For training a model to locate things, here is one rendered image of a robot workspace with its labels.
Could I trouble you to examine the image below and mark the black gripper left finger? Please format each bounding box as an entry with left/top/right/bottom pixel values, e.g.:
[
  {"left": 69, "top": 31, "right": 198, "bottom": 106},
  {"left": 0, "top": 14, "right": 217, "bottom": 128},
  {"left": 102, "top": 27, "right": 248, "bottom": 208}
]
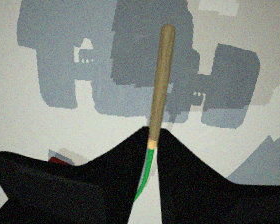
[{"left": 0, "top": 127, "right": 149, "bottom": 224}]

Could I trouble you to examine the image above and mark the green string with wooden stick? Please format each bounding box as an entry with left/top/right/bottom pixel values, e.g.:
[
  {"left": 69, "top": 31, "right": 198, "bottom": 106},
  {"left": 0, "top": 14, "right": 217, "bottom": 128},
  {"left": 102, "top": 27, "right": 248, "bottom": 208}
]
[{"left": 135, "top": 24, "right": 176, "bottom": 200}]

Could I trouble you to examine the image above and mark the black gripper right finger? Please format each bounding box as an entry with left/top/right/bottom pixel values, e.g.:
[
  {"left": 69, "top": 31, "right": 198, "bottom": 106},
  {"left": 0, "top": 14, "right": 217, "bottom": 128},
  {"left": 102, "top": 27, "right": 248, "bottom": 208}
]
[{"left": 157, "top": 128, "right": 280, "bottom": 224}]

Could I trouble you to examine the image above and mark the red block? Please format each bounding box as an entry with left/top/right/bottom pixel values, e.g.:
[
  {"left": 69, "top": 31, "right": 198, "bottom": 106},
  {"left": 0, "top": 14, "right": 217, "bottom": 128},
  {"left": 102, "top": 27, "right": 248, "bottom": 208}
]
[{"left": 48, "top": 156, "right": 67, "bottom": 164}]

